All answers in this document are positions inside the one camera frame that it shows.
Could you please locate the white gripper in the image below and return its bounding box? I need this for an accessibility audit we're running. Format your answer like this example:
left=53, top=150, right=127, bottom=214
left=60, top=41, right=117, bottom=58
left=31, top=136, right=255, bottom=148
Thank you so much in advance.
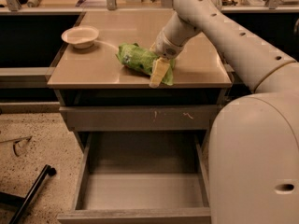
left=149, top=28, right=184, bottom=88

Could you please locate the green rice chip bag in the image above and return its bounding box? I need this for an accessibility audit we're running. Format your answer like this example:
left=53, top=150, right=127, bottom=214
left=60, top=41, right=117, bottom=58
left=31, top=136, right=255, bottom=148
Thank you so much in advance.
left=116, top=43, right=175, bottom=86

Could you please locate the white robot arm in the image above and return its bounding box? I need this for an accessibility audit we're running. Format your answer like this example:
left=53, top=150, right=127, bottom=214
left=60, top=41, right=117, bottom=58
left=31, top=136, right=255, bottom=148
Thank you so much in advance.
left=152, top=0, right=299, bottom=224

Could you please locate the closed top drawer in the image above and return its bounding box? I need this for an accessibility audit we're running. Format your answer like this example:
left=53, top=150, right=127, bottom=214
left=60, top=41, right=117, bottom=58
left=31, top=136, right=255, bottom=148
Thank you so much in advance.
left=60, top=105, right=219, bottom=132

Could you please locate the grey drawer cabinet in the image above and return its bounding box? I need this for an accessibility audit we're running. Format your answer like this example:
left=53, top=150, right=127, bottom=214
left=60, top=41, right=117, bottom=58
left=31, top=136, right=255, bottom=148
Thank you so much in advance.
left=49, top=10, right=232, bottom=224

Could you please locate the open middle drawer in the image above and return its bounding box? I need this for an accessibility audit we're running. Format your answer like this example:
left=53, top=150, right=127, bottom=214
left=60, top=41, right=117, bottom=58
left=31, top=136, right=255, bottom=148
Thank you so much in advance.
left=58, top=131, right=211, bottom=224

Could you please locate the white bowl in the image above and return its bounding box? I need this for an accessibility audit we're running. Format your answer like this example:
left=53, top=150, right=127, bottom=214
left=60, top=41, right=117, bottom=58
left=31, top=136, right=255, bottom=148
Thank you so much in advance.
left=61, top=25, right=99, bottom=49

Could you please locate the black chair base leg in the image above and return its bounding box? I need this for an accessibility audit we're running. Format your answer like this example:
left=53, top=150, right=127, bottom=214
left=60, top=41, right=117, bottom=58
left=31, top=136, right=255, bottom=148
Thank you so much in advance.
left=0, top=164, right=57, bottom=224

